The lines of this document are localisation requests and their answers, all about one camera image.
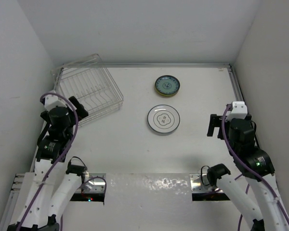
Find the white plate green rim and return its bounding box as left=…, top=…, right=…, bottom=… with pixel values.
left=146, top=104, right=181, bottom=135

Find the dark green plate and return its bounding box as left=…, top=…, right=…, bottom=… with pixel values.
left=154, top=75, right=181, bottom=95

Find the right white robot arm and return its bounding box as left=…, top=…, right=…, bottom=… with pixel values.
left=207, top=114, right=289, bottom=231

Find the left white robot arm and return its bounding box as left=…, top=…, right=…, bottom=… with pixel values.
left=7, top=92, right=89, bottom=231

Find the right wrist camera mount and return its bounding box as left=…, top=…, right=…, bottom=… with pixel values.
left=225, top=101, right=248, bottom=122

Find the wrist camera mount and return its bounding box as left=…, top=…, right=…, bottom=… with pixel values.
left=225, top=101, right=248, bottom=122
left=40, top=90, right=66, bottom=112

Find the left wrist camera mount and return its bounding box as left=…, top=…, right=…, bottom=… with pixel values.
left=40, top=90, right=66, bottom=112

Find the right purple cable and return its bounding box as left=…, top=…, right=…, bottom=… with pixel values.
left=221, top=104, right=289, bottom=231

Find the purple cable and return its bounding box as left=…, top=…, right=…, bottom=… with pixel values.
left=221, top=104, right=289, bottom=231
left=15, top=92, right=106, bottom=231

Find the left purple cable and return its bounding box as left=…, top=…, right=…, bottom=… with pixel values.
left=15, top=92, right=106, bottom=231

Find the wire dish rack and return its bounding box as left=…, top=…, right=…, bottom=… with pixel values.
left=51, top=53, right=123, bottom=127

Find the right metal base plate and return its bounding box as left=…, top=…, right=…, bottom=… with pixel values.
left=190, top=173, right=223, bottom=193

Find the metal base plate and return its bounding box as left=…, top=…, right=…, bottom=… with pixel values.
left=76, top=173, right=106, bottom=193
left=190, top=173, right=223, bottom=193

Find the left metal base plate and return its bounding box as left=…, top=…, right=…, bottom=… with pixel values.
left=76, top=173, right=106, bottom=193

